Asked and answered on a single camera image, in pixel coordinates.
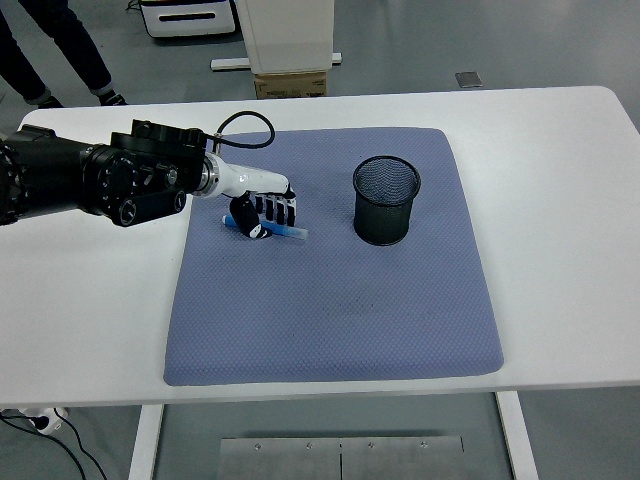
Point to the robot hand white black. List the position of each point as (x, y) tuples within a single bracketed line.
[(250, 181)]

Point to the blue marker with clear cap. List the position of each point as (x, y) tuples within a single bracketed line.
[(290, 231)]

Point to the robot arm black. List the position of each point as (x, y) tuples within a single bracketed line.
[(100, 175)]

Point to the black mesh pen holder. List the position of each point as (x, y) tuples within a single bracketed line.
[(382, 220)]

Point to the brown cardboard box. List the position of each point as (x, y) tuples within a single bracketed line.
[(290, 86)]

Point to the blue-grey textured mat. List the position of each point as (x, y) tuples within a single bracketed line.
[(325, 310)]

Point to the white appliance with dark slot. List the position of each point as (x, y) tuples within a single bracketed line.
[(190, 20)]

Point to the person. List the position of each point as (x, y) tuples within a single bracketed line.
[(75, 45)]

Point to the metal floor cover plate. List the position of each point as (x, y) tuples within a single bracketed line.
[(468, 79)]

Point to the grey metal plate with screws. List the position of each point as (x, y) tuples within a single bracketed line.
[(300, 460)]

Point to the white table leg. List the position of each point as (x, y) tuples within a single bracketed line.
[(517, 440), (145, 445)]

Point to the white power strip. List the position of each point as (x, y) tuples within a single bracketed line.
[(47, 420)]

